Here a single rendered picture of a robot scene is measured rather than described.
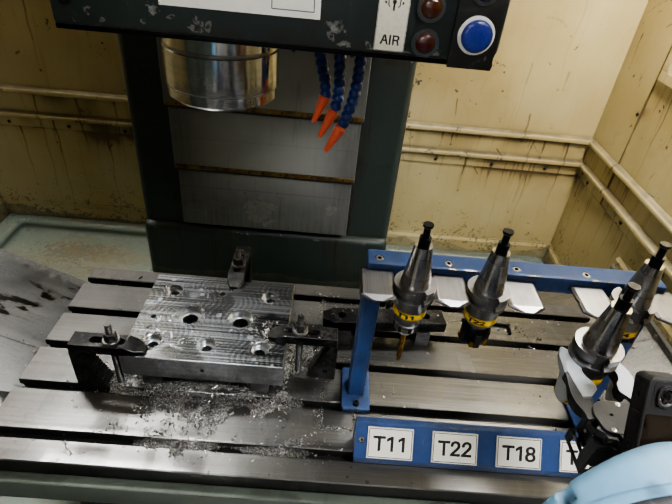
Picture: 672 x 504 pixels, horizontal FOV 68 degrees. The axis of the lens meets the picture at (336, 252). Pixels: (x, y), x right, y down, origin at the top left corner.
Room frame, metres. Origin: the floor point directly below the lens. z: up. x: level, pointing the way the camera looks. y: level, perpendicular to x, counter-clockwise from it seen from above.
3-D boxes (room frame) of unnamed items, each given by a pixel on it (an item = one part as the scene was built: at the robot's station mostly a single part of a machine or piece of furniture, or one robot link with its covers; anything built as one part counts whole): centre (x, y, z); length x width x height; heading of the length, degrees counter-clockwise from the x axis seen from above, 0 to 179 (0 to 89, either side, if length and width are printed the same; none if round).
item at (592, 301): (0.59, -0.40, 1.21); 0.07 x 0.05 x 0.01; 2
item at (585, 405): (0.42, -0.33, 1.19); 0.09 x 0.05 x 0.02; 15
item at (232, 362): (0.71, 0.22, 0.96); 0.29 x 0.23 x 0.05; 92
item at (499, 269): (0.59, -0.23, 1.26); 0.04 x 0.04 x 0.07
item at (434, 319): (0.79, -0.12, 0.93); 0.26 x 0.05 x 0.06; 97
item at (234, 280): (0.86, 0.21, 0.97); 0.13 x 0.03 x 0.15; 2
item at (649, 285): (0.59, -0.45, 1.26); 0.04 x 0.04 x 0.07
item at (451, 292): (0.58, -0.18, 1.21); 0.07 x 0.05 x 0.01; 2
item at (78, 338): (0.60, 0.38, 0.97); 0.13 x 0.03 x 0.15; 92
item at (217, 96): (0.72, 0.19, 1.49); 0.16 x 0.16 x 0.12
